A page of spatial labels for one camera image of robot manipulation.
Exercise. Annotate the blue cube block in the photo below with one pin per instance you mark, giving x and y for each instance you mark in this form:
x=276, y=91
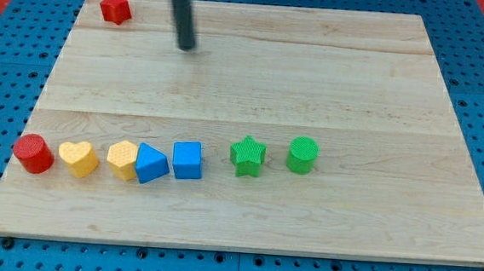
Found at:
x=187, y=160

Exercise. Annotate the yellow heart block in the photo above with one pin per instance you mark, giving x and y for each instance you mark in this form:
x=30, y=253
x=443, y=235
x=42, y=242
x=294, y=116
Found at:
x=80, y=158

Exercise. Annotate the green cylinder block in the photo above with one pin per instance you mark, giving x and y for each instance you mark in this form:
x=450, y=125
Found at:
x=303, y=152

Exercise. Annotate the green star block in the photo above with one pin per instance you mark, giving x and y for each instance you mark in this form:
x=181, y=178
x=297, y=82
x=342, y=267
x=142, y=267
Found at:
x=247, y=156

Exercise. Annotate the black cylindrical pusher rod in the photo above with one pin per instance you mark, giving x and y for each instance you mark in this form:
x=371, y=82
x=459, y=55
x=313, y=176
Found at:
x=183, y=19

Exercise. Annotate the red cylinder block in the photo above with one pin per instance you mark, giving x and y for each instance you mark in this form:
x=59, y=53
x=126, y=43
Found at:
x=33, y=153

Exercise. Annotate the yellow hexagon block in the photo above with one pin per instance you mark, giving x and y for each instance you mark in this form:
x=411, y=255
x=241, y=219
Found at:
x=121, y=158

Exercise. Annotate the blue triangle block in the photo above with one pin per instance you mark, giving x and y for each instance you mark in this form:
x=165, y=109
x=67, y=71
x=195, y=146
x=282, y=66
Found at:
x=150, y=164

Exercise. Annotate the red star block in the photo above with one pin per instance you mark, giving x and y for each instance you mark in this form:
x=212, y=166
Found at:
x=116, y=11

